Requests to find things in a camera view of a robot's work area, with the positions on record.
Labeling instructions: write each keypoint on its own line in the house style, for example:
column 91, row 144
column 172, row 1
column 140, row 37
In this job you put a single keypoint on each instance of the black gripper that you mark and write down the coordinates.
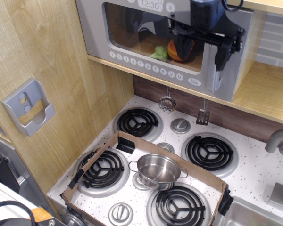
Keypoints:
column 207, row 22

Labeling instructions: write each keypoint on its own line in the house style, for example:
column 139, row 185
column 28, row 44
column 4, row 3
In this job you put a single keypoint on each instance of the grey toy microwave door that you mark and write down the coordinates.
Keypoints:
column 126, row 32

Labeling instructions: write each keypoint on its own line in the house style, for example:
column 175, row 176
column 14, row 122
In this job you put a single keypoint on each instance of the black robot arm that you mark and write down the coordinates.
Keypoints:
column 209, row 24

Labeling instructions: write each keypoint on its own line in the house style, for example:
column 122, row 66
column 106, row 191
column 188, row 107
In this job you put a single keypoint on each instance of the orange toy pepper half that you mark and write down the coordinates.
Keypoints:
column 172, row 52

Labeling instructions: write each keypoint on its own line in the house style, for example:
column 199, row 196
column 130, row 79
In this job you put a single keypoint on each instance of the green toy broccoli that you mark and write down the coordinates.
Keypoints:
column 160, row 54

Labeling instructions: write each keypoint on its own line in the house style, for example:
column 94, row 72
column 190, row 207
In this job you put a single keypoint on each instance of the hanging metal strainer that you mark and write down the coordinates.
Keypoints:
column 167, row 103

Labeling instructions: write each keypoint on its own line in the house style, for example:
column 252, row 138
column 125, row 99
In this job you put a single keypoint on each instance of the hanging metal spatula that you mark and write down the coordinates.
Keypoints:
column 203, row 115

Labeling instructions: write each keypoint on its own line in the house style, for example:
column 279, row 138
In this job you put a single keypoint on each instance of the wooden shelf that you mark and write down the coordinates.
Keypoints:
column 260, row 93

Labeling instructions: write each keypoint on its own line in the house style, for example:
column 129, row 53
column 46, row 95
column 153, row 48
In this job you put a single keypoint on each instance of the back grey stove knob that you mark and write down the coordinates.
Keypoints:
column 180, row 126

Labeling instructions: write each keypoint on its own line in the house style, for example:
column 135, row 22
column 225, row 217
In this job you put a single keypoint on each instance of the grey stove knob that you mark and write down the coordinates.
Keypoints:
column 120, row 214
column 180, row 126
column 166, row 146

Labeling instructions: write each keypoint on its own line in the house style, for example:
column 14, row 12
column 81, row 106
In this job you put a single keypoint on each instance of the back left black burner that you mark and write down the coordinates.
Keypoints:
column 138, row 122

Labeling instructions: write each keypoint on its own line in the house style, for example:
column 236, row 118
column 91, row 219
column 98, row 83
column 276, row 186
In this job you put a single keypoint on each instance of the black burner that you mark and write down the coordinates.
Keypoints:
column 106, row 171
column 138, row 122
column 179, row 206
column 209, row 152

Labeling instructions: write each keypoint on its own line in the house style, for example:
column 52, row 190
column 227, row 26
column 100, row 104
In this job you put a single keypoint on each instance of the middle grey stove knob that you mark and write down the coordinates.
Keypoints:
column 166, row 146

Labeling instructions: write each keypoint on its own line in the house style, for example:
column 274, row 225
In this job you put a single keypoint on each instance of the back right black burner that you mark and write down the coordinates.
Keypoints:
column 209, row 152

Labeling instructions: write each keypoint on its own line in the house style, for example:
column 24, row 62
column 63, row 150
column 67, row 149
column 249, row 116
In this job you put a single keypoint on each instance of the grey toy faucet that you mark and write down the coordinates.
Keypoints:
column 275, row 141

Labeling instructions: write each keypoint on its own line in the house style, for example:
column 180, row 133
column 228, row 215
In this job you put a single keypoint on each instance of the brown cardboard barrier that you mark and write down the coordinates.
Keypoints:
column 93, row 205

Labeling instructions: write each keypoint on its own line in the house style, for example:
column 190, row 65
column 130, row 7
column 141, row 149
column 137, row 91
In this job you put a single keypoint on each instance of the stainless steel pot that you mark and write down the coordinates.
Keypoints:
column 158, row 172

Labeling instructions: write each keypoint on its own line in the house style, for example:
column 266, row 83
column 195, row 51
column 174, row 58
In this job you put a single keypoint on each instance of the front left black burner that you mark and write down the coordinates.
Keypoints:
column 106, row 171

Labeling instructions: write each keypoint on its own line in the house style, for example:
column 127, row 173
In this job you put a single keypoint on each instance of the front right black burner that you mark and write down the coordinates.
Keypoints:
column 179, row 206

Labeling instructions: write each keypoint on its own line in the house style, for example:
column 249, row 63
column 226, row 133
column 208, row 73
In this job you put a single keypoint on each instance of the steel sink basin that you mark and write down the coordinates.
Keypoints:
column 243, row 213

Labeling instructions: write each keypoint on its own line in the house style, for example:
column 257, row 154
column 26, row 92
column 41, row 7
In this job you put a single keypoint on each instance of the front grey stove knob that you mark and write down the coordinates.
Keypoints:
column 120, row 214

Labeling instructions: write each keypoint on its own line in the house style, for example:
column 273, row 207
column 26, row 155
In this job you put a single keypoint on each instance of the grey wall phone holder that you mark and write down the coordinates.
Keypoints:
column 24, row 99

